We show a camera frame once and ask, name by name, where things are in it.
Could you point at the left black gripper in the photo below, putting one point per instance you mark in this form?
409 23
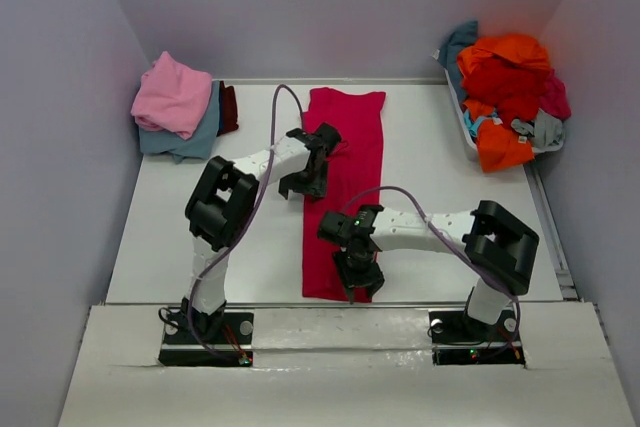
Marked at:
316 189

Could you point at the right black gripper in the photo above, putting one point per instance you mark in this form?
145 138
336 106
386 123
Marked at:
348 275

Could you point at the magenta t shirt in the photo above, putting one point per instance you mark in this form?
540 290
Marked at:
554 100
355 168

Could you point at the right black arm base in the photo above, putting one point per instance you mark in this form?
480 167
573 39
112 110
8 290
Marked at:
458 340

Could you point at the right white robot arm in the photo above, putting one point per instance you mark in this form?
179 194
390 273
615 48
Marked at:
489 239

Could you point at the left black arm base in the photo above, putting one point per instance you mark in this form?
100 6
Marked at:
225 341

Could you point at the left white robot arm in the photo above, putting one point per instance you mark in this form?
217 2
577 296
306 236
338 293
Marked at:
224 203

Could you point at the dark red folded t shirt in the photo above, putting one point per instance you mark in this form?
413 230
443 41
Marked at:
228 110

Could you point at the light blue folded t shirt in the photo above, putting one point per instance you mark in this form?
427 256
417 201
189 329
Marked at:
198 146

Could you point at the pink folded t shirt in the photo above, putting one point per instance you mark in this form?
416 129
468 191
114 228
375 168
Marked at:
172 97

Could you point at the orange t shirt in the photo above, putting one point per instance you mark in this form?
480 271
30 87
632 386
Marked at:
499 147

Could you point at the teal blue t shirt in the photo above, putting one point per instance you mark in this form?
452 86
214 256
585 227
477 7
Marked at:
462 36

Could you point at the grey t shirt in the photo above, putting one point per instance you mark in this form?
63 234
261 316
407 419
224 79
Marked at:
545 133

